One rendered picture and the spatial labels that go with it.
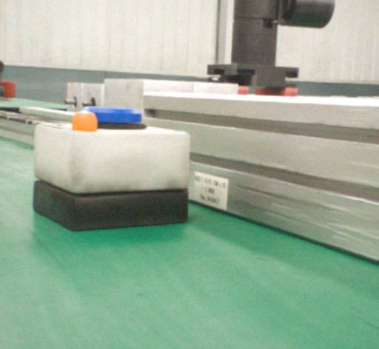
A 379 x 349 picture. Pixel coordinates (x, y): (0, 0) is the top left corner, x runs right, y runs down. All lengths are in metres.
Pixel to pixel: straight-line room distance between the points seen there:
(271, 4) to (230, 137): 0.41
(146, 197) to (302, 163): 0.10
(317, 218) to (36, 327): 0.20
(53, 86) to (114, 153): 11.48
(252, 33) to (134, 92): 0.27
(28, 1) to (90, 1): 1.04
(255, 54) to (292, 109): 0.44
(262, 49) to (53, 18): 11.13
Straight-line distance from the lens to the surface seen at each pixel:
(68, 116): 1.43
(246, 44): 0.86
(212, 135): 0.50
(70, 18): 12.02
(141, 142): 0.42
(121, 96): 0.64
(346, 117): 0.39
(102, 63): 12.13
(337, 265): 0.37
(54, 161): 0.44
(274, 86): 0.86
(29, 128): 1.02
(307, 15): 0.90
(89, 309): 0.28
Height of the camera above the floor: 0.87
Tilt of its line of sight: 5 degrees down
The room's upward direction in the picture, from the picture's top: 2 degrees clockwise
